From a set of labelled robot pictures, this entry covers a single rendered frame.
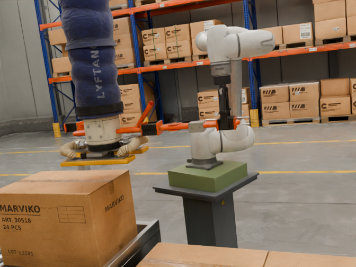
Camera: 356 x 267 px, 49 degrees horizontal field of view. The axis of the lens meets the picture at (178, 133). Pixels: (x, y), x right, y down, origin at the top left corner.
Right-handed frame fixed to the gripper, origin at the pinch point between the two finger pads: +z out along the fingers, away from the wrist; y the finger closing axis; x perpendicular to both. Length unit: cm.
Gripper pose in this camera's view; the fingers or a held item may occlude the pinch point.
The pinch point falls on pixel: (225, 121)
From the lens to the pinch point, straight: 173.3
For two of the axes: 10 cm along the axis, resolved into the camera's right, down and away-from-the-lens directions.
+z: 1.1, 9.8, 1.6
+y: -2.6, 1.8, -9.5
